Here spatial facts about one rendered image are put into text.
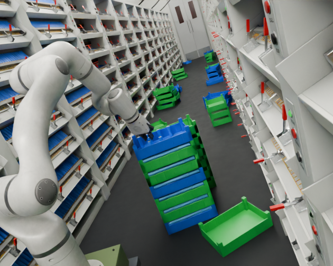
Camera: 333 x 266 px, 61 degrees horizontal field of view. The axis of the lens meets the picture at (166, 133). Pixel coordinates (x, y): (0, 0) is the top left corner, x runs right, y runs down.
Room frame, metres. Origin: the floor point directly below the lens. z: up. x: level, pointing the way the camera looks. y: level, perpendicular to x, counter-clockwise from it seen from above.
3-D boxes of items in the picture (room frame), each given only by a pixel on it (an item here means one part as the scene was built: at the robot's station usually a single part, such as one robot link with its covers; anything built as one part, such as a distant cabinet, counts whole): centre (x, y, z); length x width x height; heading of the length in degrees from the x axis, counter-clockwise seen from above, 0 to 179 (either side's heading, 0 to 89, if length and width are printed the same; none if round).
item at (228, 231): (1.17, -0.16, 0.04); 0.30 x 0.20 x 0.08; 107
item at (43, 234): (0.77, 0.47, 0.67); 0.19 x 0.12 x 0.24; 62
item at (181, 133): (1.43, 0.04, 0.52); 0.30 x 0.20 x 0.08; 92
